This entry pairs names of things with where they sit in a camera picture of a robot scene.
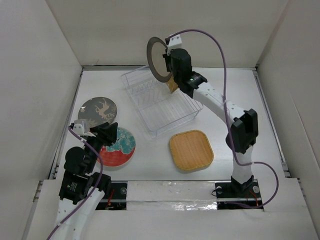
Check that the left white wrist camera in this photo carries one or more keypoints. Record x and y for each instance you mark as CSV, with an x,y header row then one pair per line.
x,y
80,127

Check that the white wire dish rack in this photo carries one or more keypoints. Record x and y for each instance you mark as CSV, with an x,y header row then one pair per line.
x,y
159,109

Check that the dark rimmed cream plate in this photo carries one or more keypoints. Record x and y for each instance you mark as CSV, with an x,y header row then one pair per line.
x,y
155,50

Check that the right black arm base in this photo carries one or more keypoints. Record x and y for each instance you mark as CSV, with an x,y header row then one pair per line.
x,y
228,198

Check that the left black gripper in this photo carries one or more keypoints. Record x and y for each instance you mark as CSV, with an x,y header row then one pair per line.
x,y
106,132

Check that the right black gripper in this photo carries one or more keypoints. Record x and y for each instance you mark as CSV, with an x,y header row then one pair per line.
x,y
168,58

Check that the square woven bamboo tray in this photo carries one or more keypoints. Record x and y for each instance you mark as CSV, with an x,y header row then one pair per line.
x,y
191,150

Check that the grey deer pattern plate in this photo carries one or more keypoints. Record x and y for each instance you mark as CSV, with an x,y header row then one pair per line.
x,y
97,111

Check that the red and teal plate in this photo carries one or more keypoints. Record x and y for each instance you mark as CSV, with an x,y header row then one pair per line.
x,y
121,151

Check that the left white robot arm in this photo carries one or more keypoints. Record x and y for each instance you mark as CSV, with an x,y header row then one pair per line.
x,y
83,184

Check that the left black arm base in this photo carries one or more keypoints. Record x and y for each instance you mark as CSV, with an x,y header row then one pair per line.
x,y
117,198

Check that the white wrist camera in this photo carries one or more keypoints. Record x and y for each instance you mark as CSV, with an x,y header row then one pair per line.
x,y
80,127
174,42

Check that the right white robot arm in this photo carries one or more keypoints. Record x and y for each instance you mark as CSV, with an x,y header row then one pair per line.
x,y
242,125

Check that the yellow woven bamboo plate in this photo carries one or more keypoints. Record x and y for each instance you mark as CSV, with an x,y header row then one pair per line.
x,y
172,85

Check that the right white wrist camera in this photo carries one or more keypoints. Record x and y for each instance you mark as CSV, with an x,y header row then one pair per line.
x,y
174,42

